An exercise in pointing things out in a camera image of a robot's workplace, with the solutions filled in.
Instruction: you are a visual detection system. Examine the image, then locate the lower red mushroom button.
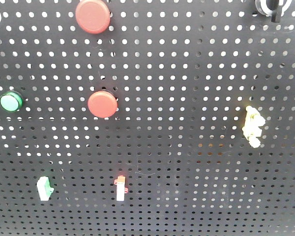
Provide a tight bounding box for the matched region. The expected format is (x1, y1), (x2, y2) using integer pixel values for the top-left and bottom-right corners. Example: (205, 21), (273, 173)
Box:
(88, 90), (118, 118)

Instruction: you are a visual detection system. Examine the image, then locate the red mushroom button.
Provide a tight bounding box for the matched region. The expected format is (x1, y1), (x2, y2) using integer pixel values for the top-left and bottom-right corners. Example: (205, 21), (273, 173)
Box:
(75, 0), (110, 34)
(88, 90), (118, 118)

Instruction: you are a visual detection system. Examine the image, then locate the upper red mushroom button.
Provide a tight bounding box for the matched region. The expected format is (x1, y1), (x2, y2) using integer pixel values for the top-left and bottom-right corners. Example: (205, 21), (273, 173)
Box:
(75, 0), (110, 34)

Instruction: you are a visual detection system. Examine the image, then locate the green round push button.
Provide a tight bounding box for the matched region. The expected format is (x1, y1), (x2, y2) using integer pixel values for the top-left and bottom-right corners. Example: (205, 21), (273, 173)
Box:
(0, 90), (24, 112)

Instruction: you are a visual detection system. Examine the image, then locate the black perforated pegboard panel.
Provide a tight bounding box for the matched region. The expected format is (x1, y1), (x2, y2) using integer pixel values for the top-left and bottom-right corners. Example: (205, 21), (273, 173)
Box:
(0, 0), (295, 236)

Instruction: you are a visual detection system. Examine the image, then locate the black rotary selector knob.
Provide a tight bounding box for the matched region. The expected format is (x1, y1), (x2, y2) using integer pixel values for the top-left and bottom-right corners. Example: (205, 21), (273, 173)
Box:
(255, 0), (292, 23)

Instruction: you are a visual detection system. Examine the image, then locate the white red-tipped rocker switch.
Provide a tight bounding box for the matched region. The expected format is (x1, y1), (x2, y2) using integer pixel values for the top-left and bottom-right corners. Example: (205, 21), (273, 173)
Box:
(114, 175), (128, 202)

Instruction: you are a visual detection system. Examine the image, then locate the yellow toggle switch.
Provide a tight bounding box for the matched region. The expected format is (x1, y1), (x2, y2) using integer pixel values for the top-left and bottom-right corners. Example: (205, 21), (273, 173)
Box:
(242, 106), (266, 148)

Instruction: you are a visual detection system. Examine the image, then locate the white green-tipped rocker switch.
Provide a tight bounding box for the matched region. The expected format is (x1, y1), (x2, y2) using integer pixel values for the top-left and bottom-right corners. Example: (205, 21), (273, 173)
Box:
(36, 176), (54, 201)

